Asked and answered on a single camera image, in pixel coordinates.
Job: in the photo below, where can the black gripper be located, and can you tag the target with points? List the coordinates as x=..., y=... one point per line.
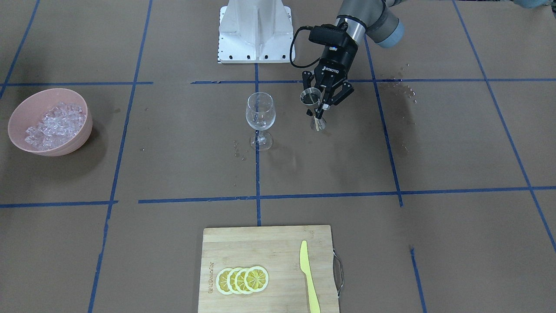
x=339, y=56

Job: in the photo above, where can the steel double jigger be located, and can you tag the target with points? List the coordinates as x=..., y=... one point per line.
x=312, y=98

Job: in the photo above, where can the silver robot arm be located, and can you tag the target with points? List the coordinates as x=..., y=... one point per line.
x=364, y=18

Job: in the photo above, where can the clear wine glass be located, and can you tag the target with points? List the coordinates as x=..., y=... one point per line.
x=260, y=114

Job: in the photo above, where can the pile of clear ice cubes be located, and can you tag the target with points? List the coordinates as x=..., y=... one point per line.
x=58, y=126

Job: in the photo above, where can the bamboo cutting board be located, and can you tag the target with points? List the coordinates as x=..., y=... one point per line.
x=275, y=248

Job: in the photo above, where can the yellow plastic knife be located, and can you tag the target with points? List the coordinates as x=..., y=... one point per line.
x=313, y=304

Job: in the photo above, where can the lemon slice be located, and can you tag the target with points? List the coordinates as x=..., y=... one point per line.
x=240, y=284
x=256, y=279
x=231, y=280
x=222, y=281

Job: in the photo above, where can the pink bowl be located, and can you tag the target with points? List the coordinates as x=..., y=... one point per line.
x=30, y=112

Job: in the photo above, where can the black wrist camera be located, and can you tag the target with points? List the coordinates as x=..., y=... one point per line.
x=329, y=35

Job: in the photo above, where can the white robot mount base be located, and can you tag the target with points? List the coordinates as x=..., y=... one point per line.
x=255, y=31

